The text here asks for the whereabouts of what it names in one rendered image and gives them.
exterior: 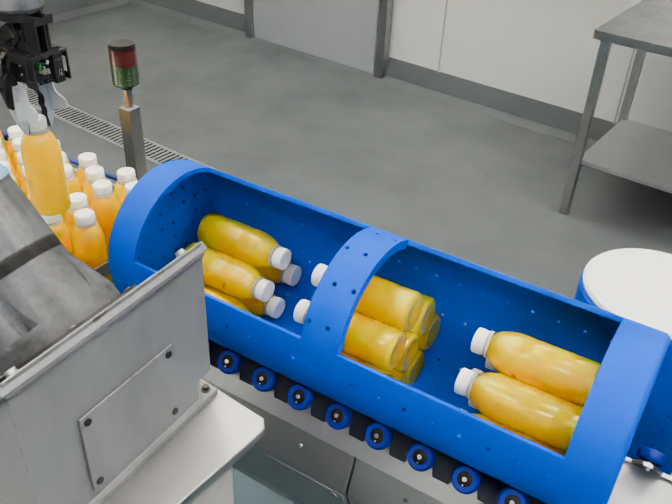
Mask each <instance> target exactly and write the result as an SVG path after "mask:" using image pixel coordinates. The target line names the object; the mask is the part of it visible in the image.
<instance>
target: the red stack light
mask: <svg viewBox="0 0 672 504"><path fill-rule="evenodd" d="M108 54H109V62H110V65H111V66H113V67H115V68H129V67H133V66H135V65H136V64H137V54H136V47H134V48H133V49H131V50H128V51H113V50H110V49H109V48H108Z"/></svg>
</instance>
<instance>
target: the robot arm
mask: <svg viewBox="0 0 672 504"><path fill-rule="evenodd" d="M43 5H44V0H0V21H3V22H8V23H5V24H4V25H2V26H1V27H0V61H1V63H0V93H1V96H2V98H3V100H4V102H5V104H6V107H7V108H8V109H9V111H10V113H11V115H12V117H13V119H14V120H15V122H16V123H17V125H18V126H19V128H20V129H21V130H22V131H23V132H24V134H26V135H28V136H29V135H30V127H29V122H34V121H37V120H38V113H37V110H36V109H35V108H34V107H33V106H32V104H31V103H30V102H29V98H28V92H27V89H26V87H25V86H24V85H23V84H20V85H18V83H17V81H18V82H22V83H25V84H27V87H28V88H30V89H33V90H34V91H35V92H36V93H37V95H38V103H39V105H40V106H41V113H42V115H44V116H45V117H46V120H47V124H48V126H52V125H53V121H54V116H55V110H57V109H67V108H68V103H67V101H66V99H65V98H64V97H63V96H61V95H60V94H59V93H58V92H57V91H56V89H55V86H54V84H53V82H55V83H60V82H63V81H65V80H66V78H65V77H67V78H72V77H71V71H70V65H69V59H68V53H67V48H66V47H63V46H60V45H56V44H53V43H51V40H50V35H49V29H48V24H49V23H52V22H53V18H52V13H48V12H45V9H44V6H43ZM62 55H63V56H65V59H66V65H67V70H64V67H63V61H62ZM118 295H120V293H119V291H118V290H117V289H116V287H115V286H114V285H113V283H112V282H111V281H109V280H108V279H106V278H105V277H104V276H102V275H101V274H99V273H98V272H97V271H95V270H94V269H92V268H91V267H89V266H88V265H87V264H85V263H84V262H82V261H81V260H80V259H78V258H77V257H75V256H74V255H72V254H71V253H70V252H69V251H68V250H67V249H66V248H65V247H64V245H63V244H62V243H61V242H60V240H59V239H58V238H57V236H56V235H55V233H54V232H53V231H52V229H51V228H50V227H49V226H48V224H47V223H46V222H45V220H44V219H43V218H42V216H41V215H40V214H39V212H38V211H37V210H36V208H35V207H34V206H33V204H32V203H31V202H30V200H29V199H28V198H27V197H26V195H25V194H24V193H23V191H22V190H21V189H20V187H19V186H18V185H17V183H16V182H15V181H14V179H13V178H12V177H11V175H10V174H9V170H8V168H7V167H6V166H3V165H2V164H1V163H0V377H1V376H3V375H4V374H3V373H5V372H6V371H8V370H9V369H10V368H12V367H13V366H15V367H17V366H19V365H20V364H22V363H23V362H24V361H26V360H27V359H29V358H30V357H32V356H33V355H34V354H36V353H37V352H39V351H40V350H41V349H43V348H44V347H46V346H47V345H49V344H50V343H51V342H53V341H54V340H56V339H57V338H58V337H60V336H61V335H63V334H64V333H66V332H67V331H68V329H69V328H71V327H72V326H73V325H77V324H78V323H80V322H81V321H83V320H84V319H85V318H87V317H88V316H90V315H91V314H93V313H94V312H95V311H97V310H98V309H100V308H101V307H102V306H104V305H105V304H107V303H108V302H110V301H111V300H112V299H114V298H115V297H117V296H118Z"/></svg>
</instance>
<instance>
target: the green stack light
mask: <svg viewBox="0 0 672 504"><path fill-rule="evenodd" d="M110 70H111V77H112V84H113V85H114V86H115V87H118V88H132V87H135V86H137V85H138V84H139V83H140V81H139V72H138V64H136V65H135V66H133V67H129V68H115V67H113V66H111V65H110Z"/></svg>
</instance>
